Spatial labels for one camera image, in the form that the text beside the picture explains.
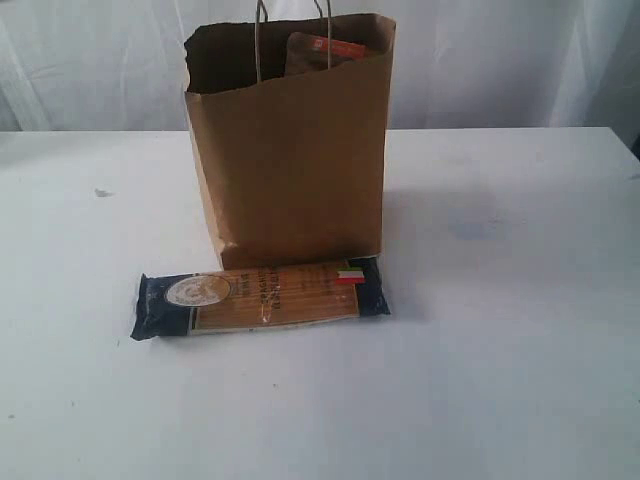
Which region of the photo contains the spaghetti packet blue orange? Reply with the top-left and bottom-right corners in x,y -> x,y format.
131,257 -> 390,341

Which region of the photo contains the brown paper pouch orange label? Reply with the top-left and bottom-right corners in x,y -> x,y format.
284,32 -> 368,76

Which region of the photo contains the brown paper bag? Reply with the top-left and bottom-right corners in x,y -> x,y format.
184,13 -> 396,269

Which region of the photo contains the small white paper scrap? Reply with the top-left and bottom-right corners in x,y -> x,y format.
94,188 -> 114,198

